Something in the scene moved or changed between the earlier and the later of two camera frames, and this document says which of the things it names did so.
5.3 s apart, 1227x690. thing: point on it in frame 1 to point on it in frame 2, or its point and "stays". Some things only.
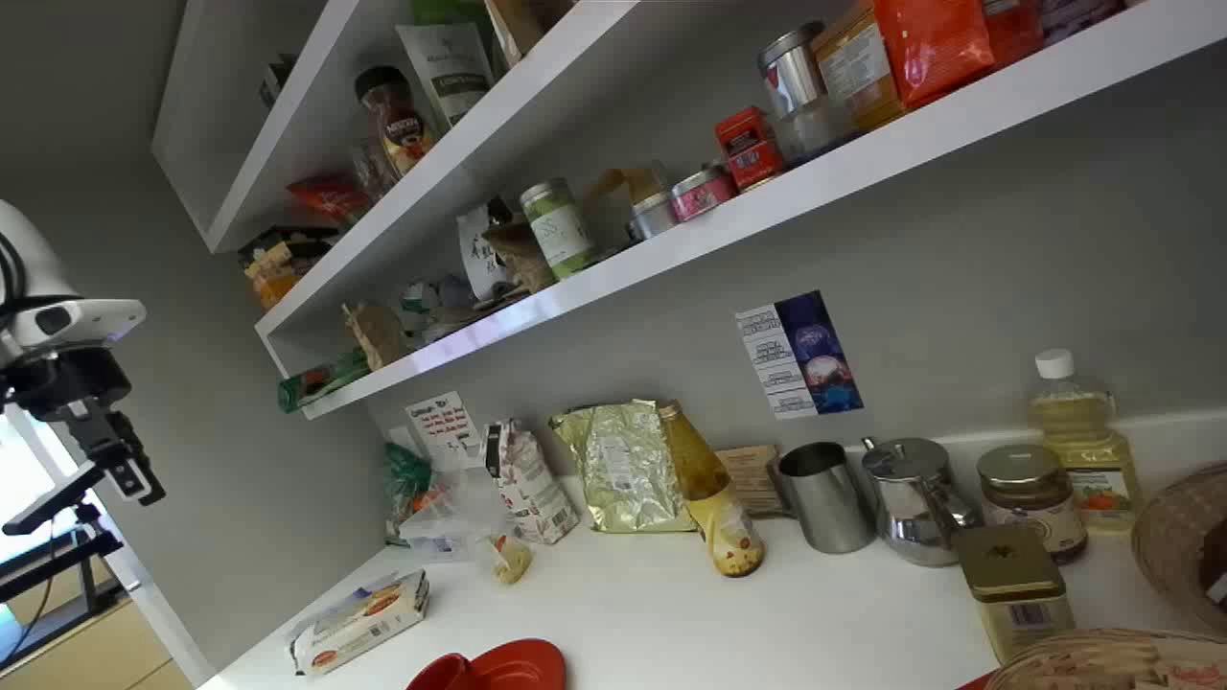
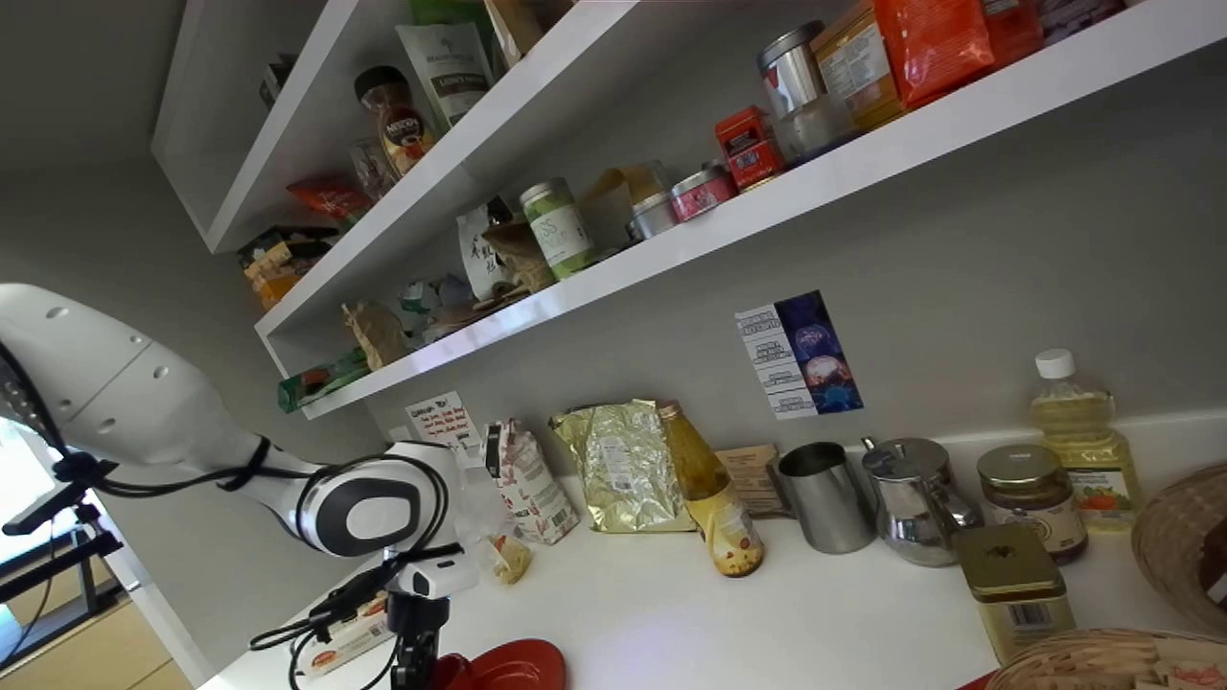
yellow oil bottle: x=1074 y=421 stays
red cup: x=443 y=670 stays
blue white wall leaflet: x=800 y=357 stays
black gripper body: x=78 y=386 to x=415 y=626
